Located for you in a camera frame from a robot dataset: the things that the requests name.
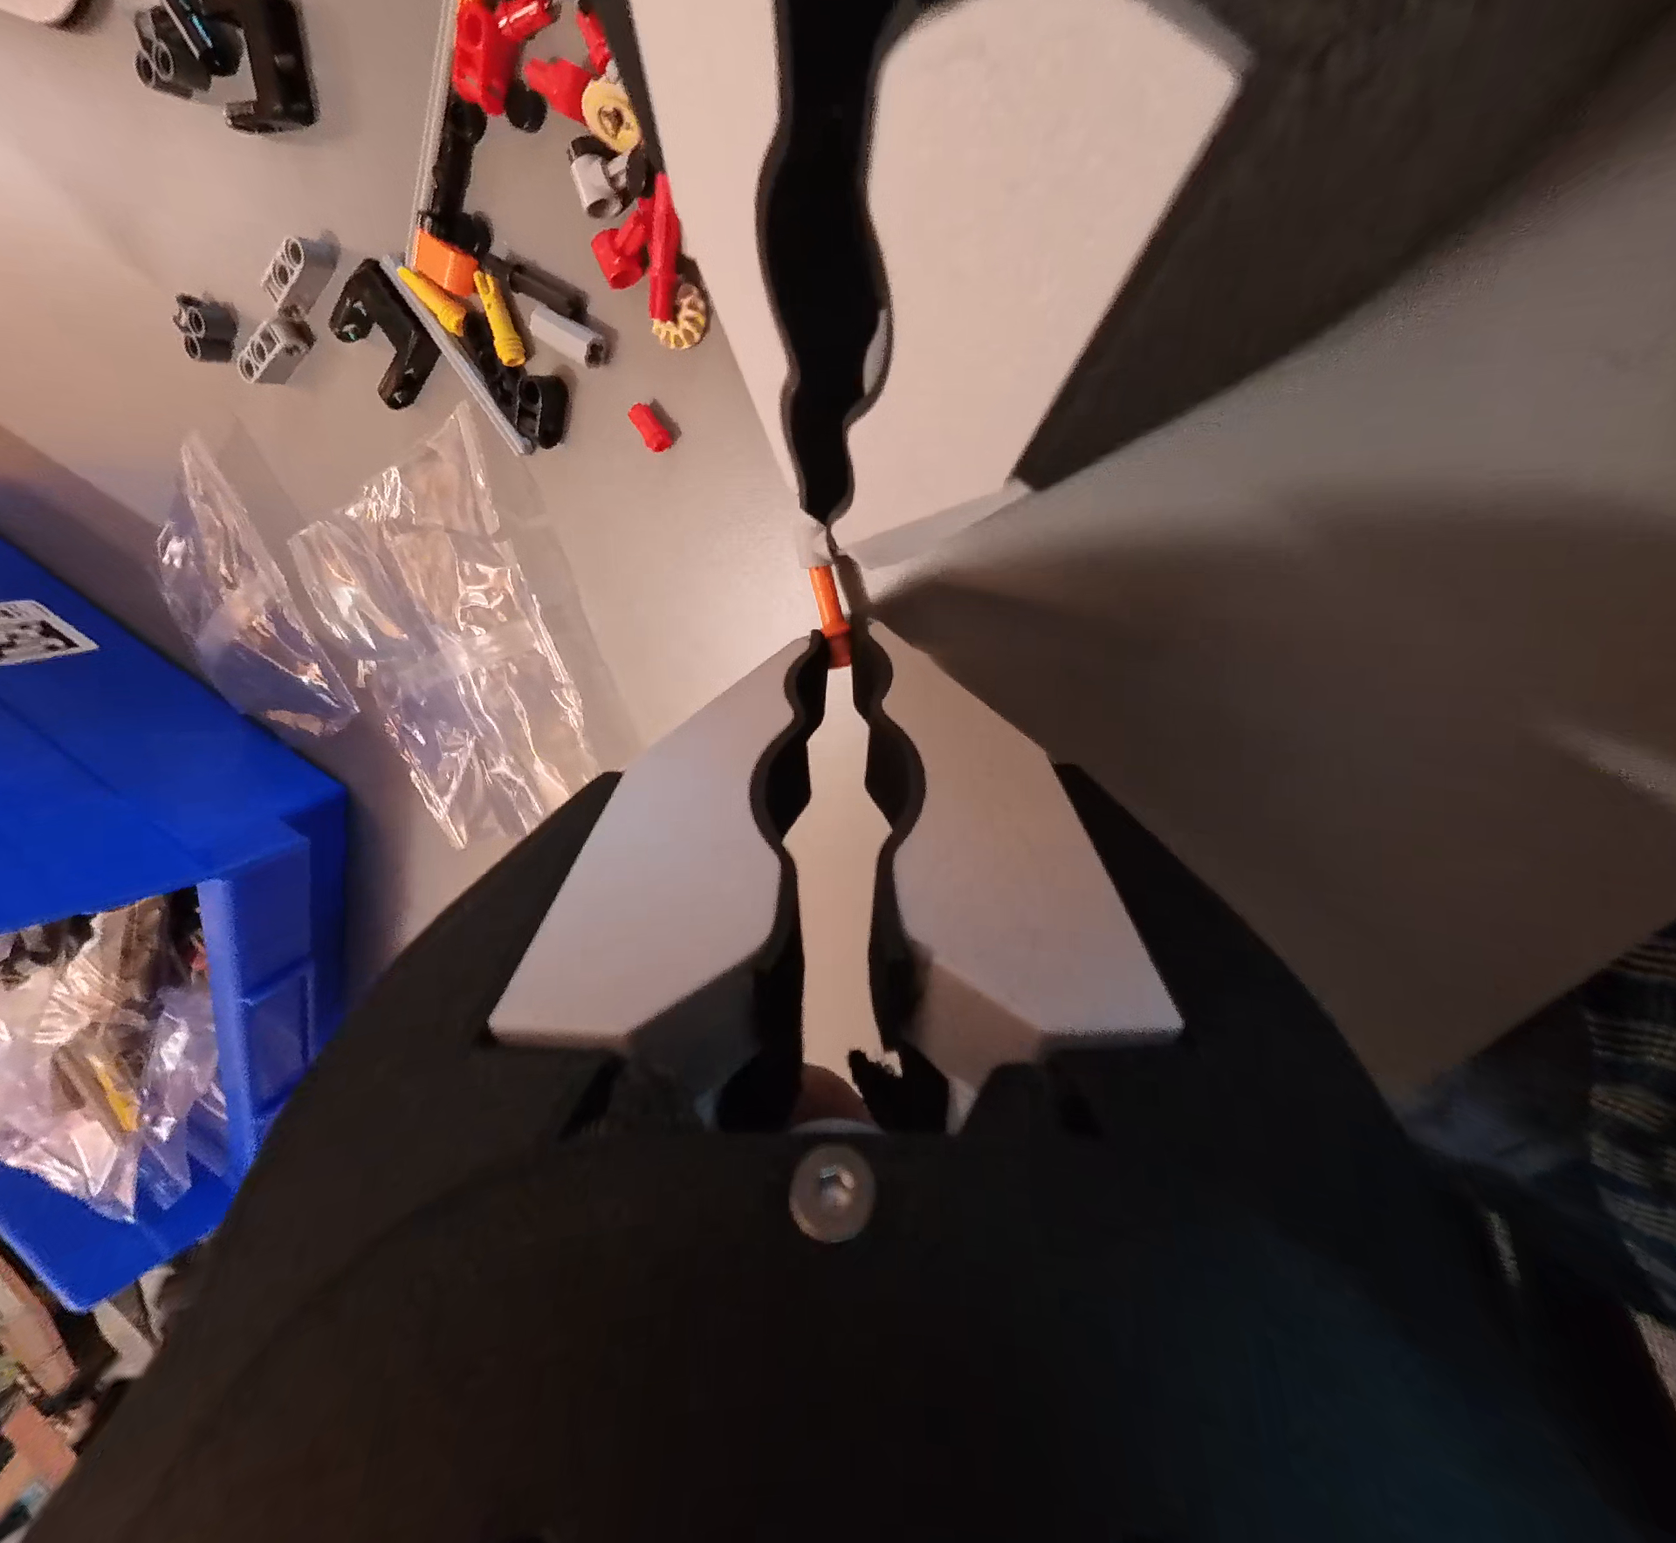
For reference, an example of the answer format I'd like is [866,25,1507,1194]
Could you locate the blue plastic bin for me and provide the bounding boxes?
[0,532,351,1313]

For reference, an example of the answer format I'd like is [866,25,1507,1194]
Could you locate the black lego frame piece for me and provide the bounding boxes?
[200,0,321,136]
[329,256,443,411]

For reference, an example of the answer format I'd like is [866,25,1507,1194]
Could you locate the small clear plastic bag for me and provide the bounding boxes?
[155,430,365,735]

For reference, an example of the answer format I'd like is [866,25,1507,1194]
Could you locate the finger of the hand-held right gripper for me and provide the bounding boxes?
[556,0,842,530]
[837,0,1676,1093]

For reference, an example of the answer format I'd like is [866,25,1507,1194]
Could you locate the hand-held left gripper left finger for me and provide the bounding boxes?
[488,632,832,1132]

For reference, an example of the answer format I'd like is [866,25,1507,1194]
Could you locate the black lego connector blue pin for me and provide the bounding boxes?
[129,0,226,102]

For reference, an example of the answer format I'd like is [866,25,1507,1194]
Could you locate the pile of mixed lego pieces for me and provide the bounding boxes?
[392,0,714,458]

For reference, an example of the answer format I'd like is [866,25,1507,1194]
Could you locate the bags of lego parts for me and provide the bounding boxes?
[0,891,233,1227]

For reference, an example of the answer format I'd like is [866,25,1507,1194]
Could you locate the large clear plastic bag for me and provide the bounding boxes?
[285,401,607,854]

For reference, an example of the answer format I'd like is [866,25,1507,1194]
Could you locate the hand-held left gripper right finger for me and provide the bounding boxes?
[851,638,1186,1132]

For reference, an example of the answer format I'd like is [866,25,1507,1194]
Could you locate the white printed label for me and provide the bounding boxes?
[0,599,101,669]

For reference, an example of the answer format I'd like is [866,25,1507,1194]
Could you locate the person's plaid clothing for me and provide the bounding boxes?
[1399,926,1676,1324]

